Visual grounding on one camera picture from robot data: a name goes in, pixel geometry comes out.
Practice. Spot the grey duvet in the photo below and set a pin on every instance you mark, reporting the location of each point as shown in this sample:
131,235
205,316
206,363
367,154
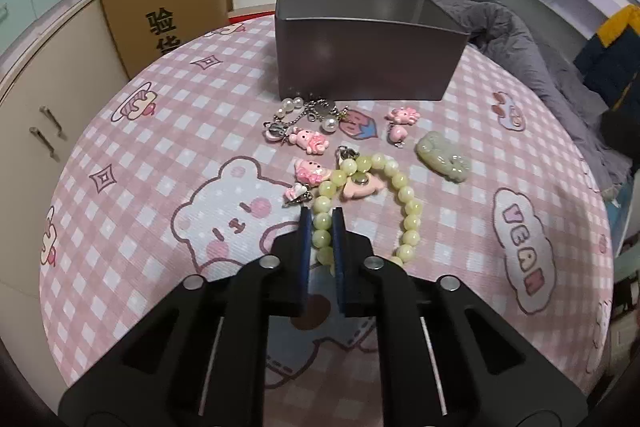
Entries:
501,35

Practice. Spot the pink heart bunny charm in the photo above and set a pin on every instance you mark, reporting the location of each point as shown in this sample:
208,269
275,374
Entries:
399,119

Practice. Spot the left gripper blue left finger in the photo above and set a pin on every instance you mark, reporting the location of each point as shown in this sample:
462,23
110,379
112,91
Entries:
198,358

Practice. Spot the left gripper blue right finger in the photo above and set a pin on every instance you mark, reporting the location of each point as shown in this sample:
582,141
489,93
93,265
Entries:
446,358

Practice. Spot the red storage bench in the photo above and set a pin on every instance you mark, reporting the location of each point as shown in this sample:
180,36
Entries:
235,18

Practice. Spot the teal bed sheet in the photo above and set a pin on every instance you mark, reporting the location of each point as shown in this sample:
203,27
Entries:
618,211

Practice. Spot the pink bow bunny charm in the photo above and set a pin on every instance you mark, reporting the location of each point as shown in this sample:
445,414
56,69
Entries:
308,176

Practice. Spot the beige low cabinet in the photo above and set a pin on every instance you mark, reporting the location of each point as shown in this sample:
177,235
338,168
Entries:
61,85

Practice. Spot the pink heart magnet charm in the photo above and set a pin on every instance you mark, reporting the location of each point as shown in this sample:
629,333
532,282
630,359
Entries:
361,185

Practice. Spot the pearl chain keyring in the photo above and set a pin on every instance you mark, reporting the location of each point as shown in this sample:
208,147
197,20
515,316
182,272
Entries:
318,114

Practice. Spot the pale green jade pendant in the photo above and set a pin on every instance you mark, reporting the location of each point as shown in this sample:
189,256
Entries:
443,157

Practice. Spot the yellow navy hanging jacket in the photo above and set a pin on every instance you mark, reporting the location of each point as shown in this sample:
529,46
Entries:
609,61

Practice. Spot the grey metal tin box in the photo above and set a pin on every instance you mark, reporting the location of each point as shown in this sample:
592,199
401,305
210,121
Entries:
366,50

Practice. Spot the pink checkered tablecloth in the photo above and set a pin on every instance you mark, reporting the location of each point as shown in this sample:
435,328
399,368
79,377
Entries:
174,177

